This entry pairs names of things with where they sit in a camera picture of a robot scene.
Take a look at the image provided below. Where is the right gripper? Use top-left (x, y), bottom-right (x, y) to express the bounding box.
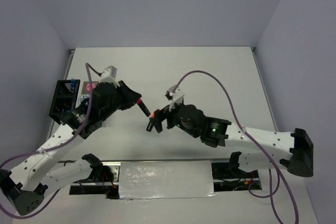
top-left (149, 98), bottom-right (200, 137)

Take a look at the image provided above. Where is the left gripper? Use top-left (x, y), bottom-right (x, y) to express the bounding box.
top-left (100, 80), bottom-right (141, 120)

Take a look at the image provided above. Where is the orange highlighter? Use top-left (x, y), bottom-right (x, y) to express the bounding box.
top-left (146, 113), bottom-right (155, 132)

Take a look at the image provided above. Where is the pink highlighter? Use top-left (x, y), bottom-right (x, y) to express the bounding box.
top-left (136, 99), bottom-right (151, 117)

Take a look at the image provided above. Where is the pink capped glitter jar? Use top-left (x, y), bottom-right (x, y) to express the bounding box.
top-left (85, 82), bottom-right (97, 92)

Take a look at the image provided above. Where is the blue patterned round tin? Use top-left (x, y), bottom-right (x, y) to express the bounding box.
top-left (77, 94), bottom-right (90, 105)

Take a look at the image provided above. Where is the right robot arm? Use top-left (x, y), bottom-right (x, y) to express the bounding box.
top-left (146, 104), bottom-right (313, 177)

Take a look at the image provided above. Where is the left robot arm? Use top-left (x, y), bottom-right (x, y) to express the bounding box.
top-left (1, 81), bottom-right (142, 219)

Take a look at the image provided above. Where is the white slatted container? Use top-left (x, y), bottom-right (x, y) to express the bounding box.
top-left (77, 83), bottom-right (104, 129)

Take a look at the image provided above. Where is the blue item in black container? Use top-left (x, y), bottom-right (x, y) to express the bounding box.
top-left (70, 79), bottom-right (76, 93)

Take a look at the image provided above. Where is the black slatted container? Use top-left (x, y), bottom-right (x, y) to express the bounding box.
top-left (49, 79), bottom-right (80, 124)

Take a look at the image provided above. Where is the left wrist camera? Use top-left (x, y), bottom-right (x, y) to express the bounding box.
top-left (99, 66), bottom-right (117, 83)

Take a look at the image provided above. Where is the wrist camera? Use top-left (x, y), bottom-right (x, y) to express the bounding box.
top-left (165, 84), bottom-right (185, 111)
top-left (99, 66), bottom-right (117, 83)

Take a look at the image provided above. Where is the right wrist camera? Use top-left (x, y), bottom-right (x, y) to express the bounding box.
top-left (165, 84), bottom-right (185, 111)

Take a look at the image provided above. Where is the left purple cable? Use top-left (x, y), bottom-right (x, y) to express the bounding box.
top-left (0, 62), bottom-right (103, 221)

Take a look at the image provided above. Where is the purple cable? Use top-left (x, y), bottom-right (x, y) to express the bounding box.
top-left (0, 62), bottom-right (103, 221)
top-left (174, 70), bottom-right (300, 224)

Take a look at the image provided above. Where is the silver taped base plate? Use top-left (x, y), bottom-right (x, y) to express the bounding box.
top-left (119, 161), bottom-right (215, 199)

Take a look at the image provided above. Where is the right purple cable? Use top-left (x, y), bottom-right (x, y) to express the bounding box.
top-left (174, 70), bottom-right (300, 224)

